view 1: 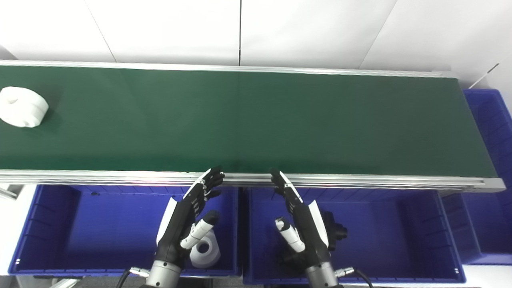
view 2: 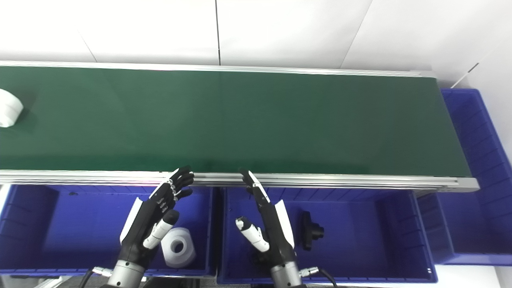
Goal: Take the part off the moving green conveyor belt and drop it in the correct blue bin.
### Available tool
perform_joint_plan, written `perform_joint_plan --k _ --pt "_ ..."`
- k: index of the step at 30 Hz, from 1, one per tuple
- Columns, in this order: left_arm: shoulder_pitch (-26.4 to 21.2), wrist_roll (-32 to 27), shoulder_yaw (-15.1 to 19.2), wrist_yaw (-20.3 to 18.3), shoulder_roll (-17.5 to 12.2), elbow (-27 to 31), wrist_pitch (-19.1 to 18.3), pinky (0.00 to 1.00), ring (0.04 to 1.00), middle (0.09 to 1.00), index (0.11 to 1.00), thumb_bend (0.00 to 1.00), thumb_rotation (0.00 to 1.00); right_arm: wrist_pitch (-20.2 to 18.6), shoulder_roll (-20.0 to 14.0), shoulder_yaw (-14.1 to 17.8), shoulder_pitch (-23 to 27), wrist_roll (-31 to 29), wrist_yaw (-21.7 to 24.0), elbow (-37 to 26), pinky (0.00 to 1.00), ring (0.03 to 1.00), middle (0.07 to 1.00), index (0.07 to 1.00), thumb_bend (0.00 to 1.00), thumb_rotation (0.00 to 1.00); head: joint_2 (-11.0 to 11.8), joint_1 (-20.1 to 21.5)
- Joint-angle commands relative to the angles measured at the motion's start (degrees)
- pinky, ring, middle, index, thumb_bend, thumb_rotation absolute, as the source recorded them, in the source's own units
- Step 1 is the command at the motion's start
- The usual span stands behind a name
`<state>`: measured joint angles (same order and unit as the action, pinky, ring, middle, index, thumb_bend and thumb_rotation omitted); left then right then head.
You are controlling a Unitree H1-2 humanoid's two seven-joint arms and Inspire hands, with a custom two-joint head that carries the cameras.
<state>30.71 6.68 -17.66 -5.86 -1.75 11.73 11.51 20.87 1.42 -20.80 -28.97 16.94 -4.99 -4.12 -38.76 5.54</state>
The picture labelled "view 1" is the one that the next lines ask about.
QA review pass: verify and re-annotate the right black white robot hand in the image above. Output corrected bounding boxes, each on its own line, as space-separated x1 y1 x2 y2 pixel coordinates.
269 168 333 267

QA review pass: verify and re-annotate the black plastic part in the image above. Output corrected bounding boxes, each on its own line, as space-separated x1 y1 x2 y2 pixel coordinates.
322 211 348 251

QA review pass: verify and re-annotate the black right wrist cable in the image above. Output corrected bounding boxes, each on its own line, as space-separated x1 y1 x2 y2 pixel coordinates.
335 267 374 288

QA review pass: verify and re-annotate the empty blue plastic bin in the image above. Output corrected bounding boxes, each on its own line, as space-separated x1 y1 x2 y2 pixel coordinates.
439 88 512 266

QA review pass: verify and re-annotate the green conveyor belt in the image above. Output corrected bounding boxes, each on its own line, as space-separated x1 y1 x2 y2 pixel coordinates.
0 60 506 194
0 65 498 178

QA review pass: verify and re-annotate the blue bin with white parts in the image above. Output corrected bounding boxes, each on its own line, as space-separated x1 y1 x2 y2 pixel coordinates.
8 184 243 278

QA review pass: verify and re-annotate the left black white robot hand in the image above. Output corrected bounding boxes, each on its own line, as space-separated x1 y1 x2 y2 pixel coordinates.
155 166 226 270

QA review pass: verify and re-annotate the white cylindrical plastic part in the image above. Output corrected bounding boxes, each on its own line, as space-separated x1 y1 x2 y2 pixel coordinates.
0 86 50 128
189 230 221 269

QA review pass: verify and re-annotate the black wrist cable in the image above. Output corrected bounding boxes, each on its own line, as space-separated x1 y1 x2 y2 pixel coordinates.
116 267 151 288
335 267 374 288

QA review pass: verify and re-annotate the blue bin with black part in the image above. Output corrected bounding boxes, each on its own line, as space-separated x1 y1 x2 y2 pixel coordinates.
242 187 467 285

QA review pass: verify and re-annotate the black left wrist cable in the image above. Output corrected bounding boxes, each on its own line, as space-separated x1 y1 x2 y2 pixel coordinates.
116 267 151 288

